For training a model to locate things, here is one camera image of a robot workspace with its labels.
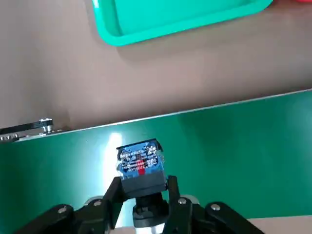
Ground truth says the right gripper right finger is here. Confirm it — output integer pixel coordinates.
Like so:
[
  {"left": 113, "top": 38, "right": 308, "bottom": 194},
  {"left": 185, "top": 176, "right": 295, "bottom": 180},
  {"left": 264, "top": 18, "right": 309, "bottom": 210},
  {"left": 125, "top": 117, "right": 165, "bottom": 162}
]
[{"left": 162, "top": 175, "right": 266, "bottom": 234}]

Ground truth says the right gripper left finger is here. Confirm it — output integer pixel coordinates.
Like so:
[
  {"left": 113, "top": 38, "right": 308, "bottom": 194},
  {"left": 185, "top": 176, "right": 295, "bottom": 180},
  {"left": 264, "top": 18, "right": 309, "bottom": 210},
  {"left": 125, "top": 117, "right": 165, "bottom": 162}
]
[{"left": 13, "top": 176, "right": 123, "bottom": 234}]

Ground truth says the green conveyor belt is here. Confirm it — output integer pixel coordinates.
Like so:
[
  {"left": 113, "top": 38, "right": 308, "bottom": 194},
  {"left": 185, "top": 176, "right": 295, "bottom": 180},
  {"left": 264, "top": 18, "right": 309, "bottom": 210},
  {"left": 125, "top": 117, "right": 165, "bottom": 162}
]
[{"left": 0, "top": 89, "right": 312, "bottom": 230}]

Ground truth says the green plastic tray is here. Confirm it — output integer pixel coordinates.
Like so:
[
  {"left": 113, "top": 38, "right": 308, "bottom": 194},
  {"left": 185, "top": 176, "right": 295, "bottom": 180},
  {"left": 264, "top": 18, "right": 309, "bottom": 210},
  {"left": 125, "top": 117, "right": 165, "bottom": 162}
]
[{"left": 92, "top": 0, "right": 275, "bottom": 47}]

